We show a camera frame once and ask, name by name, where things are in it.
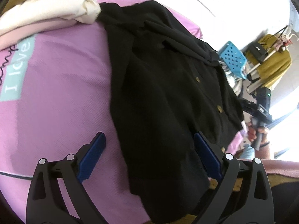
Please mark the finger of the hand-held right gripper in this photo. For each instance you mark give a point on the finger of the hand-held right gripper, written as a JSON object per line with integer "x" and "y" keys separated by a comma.
{"x": 247, "y": 106}

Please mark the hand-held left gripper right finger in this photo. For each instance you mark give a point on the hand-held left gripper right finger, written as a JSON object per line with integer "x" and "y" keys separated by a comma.
{"x": 208, "y": 156}

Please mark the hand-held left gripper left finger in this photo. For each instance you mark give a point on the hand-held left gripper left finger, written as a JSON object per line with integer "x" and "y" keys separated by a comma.
{"x": 92, "y": 156}

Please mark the black cardigan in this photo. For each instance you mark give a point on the black cardigan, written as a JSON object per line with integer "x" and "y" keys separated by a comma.
{"x": 158, "y": 98}

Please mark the person's right forearm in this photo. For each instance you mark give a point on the person's right forearm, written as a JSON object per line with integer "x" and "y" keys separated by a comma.
{"x": 265, "y": 150}

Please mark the white clothes rack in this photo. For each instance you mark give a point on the white clothes rack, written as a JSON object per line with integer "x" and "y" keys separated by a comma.
{"x": 268, "y": 53}

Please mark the person's right hand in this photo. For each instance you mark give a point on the person's right hand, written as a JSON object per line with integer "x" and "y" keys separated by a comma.
{"x": 251, "y": 134}

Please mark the mustard hanging coat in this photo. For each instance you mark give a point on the mustard hanging coat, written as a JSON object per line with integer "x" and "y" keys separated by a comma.
{"x": 275, "y": 67}

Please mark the blue plastic basket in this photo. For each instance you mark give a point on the blue plastic basket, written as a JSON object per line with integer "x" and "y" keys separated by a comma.
{"x": 231, "y": 56}

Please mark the black handbag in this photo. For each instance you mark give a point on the black handbag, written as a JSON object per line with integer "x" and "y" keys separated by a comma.
{"x": 257, "y": 51}

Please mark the pink floral blanket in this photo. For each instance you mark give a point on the pink floral blanket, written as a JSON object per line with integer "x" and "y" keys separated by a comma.
{"x": 58, "y": 98}

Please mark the person's body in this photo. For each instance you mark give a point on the person's body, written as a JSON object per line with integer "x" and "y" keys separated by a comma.
{"x": 285, "y": 182}

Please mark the pale pink garment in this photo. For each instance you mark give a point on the pale pink garment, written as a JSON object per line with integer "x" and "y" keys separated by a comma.
{"x": 23, "y": 33}

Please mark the cream garment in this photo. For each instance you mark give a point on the cream garment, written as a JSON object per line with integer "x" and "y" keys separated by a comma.
{"x": 58, "y": 7}

